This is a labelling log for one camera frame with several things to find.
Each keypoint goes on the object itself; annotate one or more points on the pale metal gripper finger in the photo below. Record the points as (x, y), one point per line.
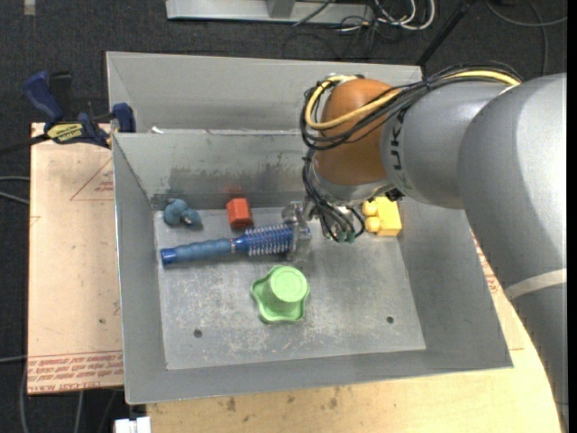
(301, 245)
(295, 212)

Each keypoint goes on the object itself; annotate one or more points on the green plastic cup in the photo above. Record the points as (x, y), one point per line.
(281, 293)

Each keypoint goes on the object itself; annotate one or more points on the blue-grey toy animal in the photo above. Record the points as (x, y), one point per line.
(178, 212)

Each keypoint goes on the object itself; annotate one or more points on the yellow toy brick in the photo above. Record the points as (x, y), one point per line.
(387, 219)

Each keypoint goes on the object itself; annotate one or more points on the blue hairbrush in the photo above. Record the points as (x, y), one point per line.
(203, 247)

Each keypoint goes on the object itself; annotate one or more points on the brown cardboard board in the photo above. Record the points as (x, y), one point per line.
(72, 264)

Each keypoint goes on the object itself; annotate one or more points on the grey metal bin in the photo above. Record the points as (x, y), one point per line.
(342, 327)

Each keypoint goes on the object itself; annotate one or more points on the red toy block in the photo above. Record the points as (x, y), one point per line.
(239, 214)

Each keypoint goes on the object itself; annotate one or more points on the black cylinder on white bracket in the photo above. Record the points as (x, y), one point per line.
(395, 195)

